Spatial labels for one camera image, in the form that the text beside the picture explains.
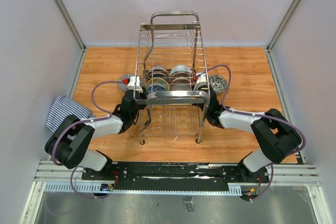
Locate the red ikat pattern bowl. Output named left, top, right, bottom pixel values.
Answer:
left=171, top=77, right=193, bottom=85

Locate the grey slotted cable duct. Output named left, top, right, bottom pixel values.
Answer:
left=45, top=181, right=242, bottom=196

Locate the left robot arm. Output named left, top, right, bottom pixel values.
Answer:
left=45, top=90, right=146, bottom=180

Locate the blue striped cloth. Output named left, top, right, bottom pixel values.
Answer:
left=45, top=95, right=95, bottom=133

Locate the blue triangle pattern bowl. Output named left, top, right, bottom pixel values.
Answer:
left=146, top=84, right=168, bottom=94

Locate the red geometric pattern bowl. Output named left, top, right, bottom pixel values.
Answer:
left=170, top=71, right=193, bottom=78

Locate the black leaf coral bowl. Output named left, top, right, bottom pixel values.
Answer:
left=148, top=71, right=169, bottom=80

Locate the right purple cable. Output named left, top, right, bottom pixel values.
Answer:
left=194, top=64, right=307, bottom=204

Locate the plain white bowl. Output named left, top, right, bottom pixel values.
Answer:
left=170, top=65, right=191, bottom=75

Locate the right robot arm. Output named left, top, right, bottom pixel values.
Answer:
left=206, top=89, right=306, bottom=182

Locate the black floral red bowl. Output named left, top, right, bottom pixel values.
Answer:
left=208, top=74, right=227, bottom=94

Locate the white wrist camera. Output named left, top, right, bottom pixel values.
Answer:
left=194, top=73, right=208, bottom=90
left=127, top=76, right=142, bottom=92

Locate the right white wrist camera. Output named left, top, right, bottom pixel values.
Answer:
left=194, top=73, right=208, bottom=90

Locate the silver wire dish rack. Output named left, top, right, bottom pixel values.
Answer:
left=135, top=10, right=210, bottom=145

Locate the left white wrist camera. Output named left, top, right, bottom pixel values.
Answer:
left=127, top=76, right=142, bottom=92

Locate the striped line pattern bowl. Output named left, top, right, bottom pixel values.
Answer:
left=118, top=73, right=134, bottom=92

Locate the black dotted hexagon bowl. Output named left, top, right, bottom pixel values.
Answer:
left=171, top=83, right=193, bottom=91

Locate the brown diamond pattern bowl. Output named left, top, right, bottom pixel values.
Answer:
left=149, top=65, right=167, bottom=73

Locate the yellow rim leaf bowl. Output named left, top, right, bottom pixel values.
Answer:
left=145, top=77, right=169, bottom=89

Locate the aluminium frame rail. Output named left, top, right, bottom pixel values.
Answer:
left=38, top=0, right=87, bottom=51

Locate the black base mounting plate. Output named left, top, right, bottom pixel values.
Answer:
left=81, top=162, right=269, bottom=185

